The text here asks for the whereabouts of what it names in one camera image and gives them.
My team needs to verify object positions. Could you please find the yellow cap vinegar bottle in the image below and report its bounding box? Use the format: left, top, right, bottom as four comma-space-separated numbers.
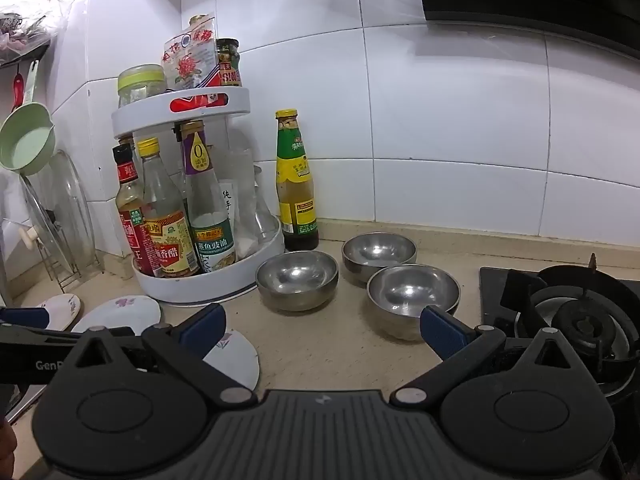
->
137, 138, 201, 278

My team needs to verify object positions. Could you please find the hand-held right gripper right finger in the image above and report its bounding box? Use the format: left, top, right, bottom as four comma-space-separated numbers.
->
391, 305, 577, 407

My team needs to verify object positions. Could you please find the cluttered wall shelf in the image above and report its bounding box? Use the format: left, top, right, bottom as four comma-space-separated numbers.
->
0, 2, 66, 68

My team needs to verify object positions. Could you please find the glass lid with cream knob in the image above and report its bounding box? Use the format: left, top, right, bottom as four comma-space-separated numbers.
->
0, 175, 76, 281

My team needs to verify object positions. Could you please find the red handled utensil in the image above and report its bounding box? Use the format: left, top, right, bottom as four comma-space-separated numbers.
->
11, 65, 25, 113

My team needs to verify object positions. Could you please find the green yellow label sauce bottle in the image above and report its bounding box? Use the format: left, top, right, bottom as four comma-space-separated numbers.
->
275, 109, 319, 252

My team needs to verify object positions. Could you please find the clear container with paper label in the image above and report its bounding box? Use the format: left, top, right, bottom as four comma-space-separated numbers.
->
218, 147, 256, 261

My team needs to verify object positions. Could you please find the dark lid red label jar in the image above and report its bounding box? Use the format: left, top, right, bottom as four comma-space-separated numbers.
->
215, 38, 243, 88

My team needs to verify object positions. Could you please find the green lid jar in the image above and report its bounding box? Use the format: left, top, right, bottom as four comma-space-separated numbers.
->
117, 64, 167, 109

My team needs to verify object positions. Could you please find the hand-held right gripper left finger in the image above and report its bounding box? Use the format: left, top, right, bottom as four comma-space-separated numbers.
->
64, 304, 258, 409

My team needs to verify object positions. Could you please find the red flower seasoning packet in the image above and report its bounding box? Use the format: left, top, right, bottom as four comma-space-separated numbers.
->
161, 14, 221, 92

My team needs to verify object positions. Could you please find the red cap soy sauce bottle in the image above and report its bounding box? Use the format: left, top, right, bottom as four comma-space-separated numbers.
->
112, 144, 156, 276

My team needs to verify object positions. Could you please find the wire lid rack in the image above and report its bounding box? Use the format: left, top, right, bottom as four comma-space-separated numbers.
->
40, 210, 106, 293

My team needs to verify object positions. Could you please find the stainless steel bowl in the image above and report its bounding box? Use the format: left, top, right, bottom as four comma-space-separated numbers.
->
255, 251, 340, 312
342, 232, 418, 288
366, 263, 461, 343

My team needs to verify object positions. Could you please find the green saucepan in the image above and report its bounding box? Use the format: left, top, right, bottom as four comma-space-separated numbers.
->
0, 60, 56, 177

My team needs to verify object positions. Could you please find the clear bottle with white neck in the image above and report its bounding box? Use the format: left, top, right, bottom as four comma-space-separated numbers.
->
252, 165, 281, 246

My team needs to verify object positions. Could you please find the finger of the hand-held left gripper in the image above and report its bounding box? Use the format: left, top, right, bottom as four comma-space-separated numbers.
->
0, 306, 51, 332
0, 326, 86, 350

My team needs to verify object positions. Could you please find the white floral plate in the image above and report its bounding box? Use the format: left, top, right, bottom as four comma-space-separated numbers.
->
71, 295, 162, 335
202, 329, 261, 392
35, 294, 82, 332

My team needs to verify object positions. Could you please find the purple label soy sauce bottle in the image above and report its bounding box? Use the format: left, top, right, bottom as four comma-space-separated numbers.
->
179, 120, 237, 273

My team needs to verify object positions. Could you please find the white two-tier spice rack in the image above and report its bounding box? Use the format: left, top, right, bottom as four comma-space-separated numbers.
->
111, 86, 286, 307

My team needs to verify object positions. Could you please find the black gas stove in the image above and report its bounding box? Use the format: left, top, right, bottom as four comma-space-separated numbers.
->
479, 254, 640, 466

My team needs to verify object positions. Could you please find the glass pot lid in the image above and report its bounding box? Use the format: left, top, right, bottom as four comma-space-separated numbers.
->
37, 149, 101, 273

